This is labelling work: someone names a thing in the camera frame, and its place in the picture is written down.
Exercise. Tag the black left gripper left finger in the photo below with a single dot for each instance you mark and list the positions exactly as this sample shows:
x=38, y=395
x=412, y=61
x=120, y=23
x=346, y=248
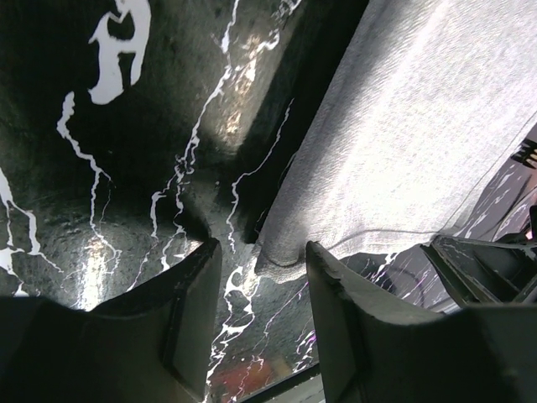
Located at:
x=150, y=344

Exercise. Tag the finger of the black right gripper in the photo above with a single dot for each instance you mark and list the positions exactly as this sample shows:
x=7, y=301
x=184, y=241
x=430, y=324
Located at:
x=484, y=272

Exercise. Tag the grey cloth napkin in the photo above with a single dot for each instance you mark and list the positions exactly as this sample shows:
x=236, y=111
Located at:
x=428, y=101

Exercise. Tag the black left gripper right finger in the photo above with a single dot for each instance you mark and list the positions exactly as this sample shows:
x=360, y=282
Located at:
x=375, y=347

